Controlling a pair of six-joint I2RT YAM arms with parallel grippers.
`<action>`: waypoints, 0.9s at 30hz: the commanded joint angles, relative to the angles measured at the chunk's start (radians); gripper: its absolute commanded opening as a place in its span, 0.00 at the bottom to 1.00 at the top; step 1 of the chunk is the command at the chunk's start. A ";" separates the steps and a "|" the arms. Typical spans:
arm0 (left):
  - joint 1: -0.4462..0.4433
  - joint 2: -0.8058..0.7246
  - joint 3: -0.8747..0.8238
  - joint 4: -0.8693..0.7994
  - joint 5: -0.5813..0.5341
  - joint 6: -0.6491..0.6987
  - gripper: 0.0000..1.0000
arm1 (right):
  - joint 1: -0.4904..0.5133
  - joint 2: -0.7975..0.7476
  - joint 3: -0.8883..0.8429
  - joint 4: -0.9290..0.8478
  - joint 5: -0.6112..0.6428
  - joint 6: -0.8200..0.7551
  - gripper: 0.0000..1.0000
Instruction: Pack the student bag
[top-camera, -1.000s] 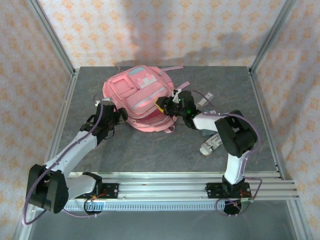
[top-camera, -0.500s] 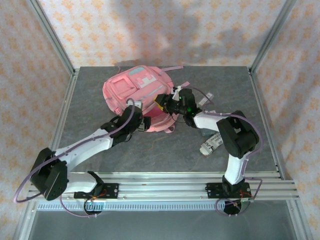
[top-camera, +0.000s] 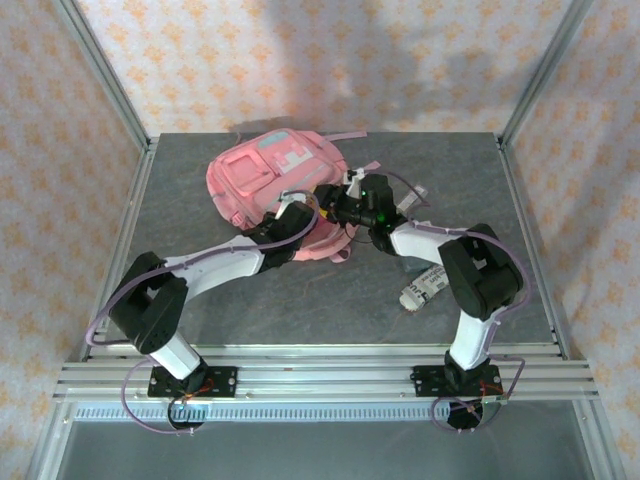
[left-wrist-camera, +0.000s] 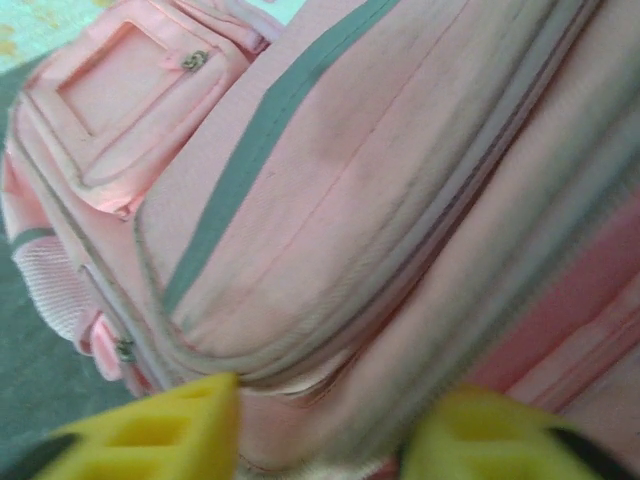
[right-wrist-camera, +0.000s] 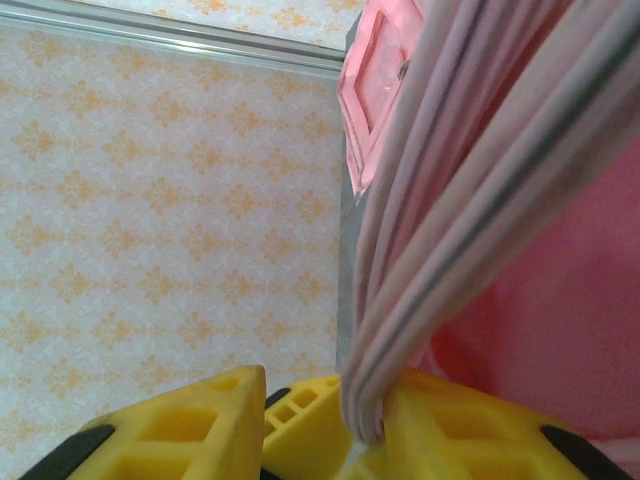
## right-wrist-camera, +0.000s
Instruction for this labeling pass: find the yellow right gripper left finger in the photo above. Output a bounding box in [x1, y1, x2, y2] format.
[18, 364, 267, 480]

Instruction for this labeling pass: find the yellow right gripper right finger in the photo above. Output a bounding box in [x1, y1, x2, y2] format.
[382, 368, 634, 480]

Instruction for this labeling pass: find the pink student backpack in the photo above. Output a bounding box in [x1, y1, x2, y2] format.
[337, 0, 640, 480]

